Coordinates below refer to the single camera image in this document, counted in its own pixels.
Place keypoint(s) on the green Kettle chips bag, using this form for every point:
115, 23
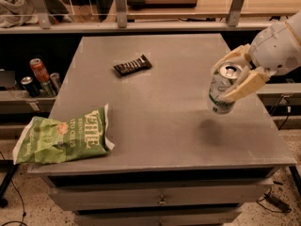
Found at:
47, 141

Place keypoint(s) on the grey cloth on shelf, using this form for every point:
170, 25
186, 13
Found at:
21, 12

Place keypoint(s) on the black power adapter on floor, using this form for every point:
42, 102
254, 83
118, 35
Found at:
278, 203

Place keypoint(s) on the green soda can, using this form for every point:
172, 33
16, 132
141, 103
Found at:
48, 88

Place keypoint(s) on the green white 7up can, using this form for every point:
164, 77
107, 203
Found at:
224, 76

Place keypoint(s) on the red soda can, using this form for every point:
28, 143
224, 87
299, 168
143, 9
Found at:
39, 70

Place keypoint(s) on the dark blue soda can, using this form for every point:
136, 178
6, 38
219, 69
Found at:
30, 86

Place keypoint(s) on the metal shelf bracket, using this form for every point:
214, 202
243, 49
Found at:
42, 13
121, 13
235, 12

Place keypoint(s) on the right metal shelf bracket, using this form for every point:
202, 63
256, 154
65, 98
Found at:
235, 12

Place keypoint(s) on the upper drawer metal handle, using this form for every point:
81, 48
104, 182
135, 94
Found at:
162, 201

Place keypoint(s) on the middle metal shelf bracket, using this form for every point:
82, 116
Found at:
121, 13

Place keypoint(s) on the silver soda can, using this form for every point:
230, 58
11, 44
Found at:
55, 78

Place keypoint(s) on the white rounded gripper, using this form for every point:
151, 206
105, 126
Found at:
277, 51

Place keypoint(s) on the left metal shelf bracket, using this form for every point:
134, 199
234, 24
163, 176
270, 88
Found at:
42, 13

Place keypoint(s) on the dark snack bar wrapper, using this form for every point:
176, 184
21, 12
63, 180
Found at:
133, 66

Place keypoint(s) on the grey drawer cabinet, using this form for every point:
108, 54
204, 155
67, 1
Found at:
167, 140

